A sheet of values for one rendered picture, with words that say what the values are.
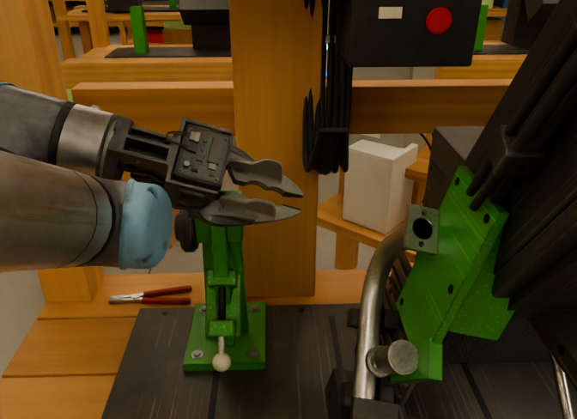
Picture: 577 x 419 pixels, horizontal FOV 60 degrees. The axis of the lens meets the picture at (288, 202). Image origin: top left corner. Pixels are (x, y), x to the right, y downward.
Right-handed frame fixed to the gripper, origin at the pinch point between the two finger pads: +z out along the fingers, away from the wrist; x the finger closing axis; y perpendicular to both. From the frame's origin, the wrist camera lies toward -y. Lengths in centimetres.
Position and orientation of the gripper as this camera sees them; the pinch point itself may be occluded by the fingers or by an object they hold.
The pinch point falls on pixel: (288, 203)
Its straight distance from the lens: 57.9
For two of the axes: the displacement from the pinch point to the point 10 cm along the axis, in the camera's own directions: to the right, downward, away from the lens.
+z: 9.5, 2.5, 2.0
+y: 2.6, -2.7, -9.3
